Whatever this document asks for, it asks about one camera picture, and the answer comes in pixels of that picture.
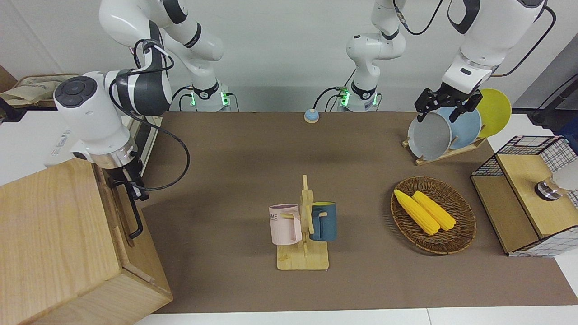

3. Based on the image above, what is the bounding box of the wooden drawer with black handle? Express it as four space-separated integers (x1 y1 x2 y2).
94 165 145 249

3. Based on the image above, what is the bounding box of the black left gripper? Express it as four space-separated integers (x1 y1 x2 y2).
415 84 482 123

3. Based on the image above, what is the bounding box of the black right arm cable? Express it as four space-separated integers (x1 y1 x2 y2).
108 38 191 192

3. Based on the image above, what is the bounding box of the black base cable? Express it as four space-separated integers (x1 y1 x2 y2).
313 86 348 112
170 86 195 112

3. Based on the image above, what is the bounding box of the black stand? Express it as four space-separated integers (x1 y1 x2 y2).
527 74 578 136

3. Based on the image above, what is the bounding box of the wooden plate rack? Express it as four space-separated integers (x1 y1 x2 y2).
402 137 488 166

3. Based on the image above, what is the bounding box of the round wicker basket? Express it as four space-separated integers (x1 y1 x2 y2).
390 176 477 255

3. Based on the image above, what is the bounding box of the yellow plate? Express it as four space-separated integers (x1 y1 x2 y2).
476 88 512 138

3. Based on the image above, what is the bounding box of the wooden mug tree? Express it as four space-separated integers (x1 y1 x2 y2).
276 175 329 271

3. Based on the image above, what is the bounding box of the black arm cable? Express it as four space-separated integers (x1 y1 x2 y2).
108 38 191 192
392 0 557 77

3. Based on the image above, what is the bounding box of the yellow corn cob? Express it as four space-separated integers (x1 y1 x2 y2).
394 189 441 236
412 190 457 231

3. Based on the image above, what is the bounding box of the wooden drawer cabinet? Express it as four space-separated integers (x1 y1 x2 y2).
0 158 173 325

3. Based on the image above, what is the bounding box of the light blue plate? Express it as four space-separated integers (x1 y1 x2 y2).
440 107 482 149

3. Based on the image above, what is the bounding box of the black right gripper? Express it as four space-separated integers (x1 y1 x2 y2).
105 160 149 202

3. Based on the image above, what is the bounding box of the grey plate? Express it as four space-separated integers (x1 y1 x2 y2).
408 112 453 161

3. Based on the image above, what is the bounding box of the dark blue mug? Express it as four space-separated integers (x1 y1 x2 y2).
309 202 337 242

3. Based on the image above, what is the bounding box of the white cylinder grinder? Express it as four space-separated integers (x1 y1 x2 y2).
535 160 578 201

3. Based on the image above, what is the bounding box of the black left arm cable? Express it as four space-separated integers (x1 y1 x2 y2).
392 0 557 77

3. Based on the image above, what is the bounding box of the brown table mat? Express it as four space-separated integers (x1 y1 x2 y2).
135 111 578 314

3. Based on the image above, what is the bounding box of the wire grid shelf wooden board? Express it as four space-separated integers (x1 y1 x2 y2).
471 135 578 258

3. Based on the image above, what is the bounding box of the pink mug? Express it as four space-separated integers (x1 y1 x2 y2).
269 204 302 246

